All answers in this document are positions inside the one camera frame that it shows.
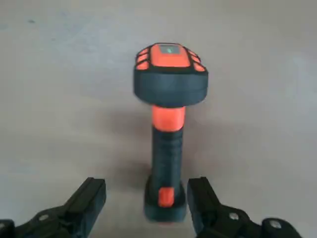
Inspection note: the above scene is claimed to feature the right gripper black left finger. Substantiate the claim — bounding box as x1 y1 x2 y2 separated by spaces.
0 177 107 238

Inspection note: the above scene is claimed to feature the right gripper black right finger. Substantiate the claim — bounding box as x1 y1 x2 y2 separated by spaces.
187 176 305 238

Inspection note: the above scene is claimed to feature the orange black barcode scanner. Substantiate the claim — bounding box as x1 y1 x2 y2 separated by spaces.
133 42 209 224

